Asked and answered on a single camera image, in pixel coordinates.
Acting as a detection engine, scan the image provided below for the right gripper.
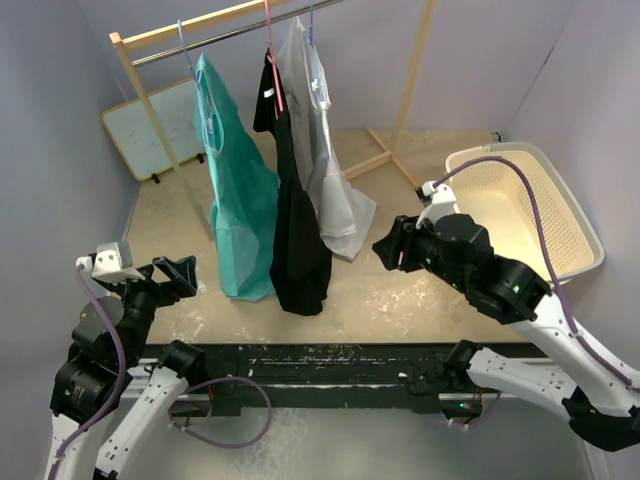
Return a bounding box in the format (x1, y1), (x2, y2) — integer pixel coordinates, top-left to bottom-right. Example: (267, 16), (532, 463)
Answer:
(371, 209), (467, 292)

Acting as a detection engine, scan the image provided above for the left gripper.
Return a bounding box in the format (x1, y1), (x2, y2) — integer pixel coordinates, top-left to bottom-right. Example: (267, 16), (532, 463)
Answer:
(104, 253), (196, 361)

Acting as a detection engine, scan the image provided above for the white t shirt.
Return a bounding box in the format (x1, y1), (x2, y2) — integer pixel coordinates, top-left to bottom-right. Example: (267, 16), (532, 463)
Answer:
(277, 17), (376, 261)

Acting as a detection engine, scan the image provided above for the black t shirt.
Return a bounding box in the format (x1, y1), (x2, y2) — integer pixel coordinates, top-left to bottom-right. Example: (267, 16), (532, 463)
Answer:
(253, 52), (332, 316)

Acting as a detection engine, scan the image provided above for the teal t shirt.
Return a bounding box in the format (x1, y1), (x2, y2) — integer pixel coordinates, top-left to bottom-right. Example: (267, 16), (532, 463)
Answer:
(195, 54), (279, 302)

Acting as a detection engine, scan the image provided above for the blue hanger of teal shirt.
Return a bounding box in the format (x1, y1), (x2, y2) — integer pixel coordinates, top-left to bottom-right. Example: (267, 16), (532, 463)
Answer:
(177, 19), (224, 154)

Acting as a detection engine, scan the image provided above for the blue hanger of white shirt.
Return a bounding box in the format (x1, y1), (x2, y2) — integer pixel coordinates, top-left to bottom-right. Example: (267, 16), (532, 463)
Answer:
(306, 1), (331, 110)

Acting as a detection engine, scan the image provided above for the pink hanger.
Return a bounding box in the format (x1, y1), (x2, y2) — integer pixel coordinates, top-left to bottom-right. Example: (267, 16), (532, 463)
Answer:
(263, 0), (284, 118)

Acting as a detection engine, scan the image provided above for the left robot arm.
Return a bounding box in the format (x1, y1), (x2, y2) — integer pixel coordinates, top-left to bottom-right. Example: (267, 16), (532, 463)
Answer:
(45, 248), (206, 479)

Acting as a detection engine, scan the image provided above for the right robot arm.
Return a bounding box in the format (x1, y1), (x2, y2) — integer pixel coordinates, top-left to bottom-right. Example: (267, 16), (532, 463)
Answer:
(372, 214), (639, 452)

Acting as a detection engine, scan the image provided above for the cream laundry basket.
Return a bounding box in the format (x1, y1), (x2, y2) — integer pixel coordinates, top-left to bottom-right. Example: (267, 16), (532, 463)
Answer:
(445, 142), (605, 284)

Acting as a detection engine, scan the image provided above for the small whiteboard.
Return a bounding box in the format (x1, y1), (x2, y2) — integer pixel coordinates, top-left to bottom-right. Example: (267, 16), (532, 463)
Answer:
(101, 79), (205, 183)

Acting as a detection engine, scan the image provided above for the wooden clothes rack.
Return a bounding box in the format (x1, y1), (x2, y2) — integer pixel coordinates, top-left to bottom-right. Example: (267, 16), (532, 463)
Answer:
(109, 1), (437, 240)

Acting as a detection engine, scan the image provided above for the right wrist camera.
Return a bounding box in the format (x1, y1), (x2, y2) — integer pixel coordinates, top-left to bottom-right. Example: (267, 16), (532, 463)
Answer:
(416, 181), (458, 229)

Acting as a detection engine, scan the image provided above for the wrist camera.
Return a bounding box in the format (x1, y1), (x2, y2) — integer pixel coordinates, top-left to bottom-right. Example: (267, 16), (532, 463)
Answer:
(76, 241), (145, 284)
(416, 181), (458, 229)

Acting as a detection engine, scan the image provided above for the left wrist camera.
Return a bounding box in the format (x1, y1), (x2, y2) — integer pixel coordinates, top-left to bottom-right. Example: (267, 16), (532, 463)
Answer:
(76, 241), (145, 284)

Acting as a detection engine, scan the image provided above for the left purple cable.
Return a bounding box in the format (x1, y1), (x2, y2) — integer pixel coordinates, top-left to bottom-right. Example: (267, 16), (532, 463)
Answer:
(47, 264), (126, 480)

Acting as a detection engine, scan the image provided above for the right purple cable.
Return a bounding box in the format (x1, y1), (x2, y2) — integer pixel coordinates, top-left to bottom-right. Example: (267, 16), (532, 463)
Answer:
(433, 155), (640, 387)

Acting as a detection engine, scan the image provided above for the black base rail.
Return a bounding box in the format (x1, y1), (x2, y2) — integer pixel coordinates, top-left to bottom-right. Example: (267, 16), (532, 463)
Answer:
(179, 343), (491, 416)

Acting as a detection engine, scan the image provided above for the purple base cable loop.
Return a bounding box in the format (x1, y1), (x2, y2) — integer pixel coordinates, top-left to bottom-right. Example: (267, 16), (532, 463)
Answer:
(167, 375), (274, 449)

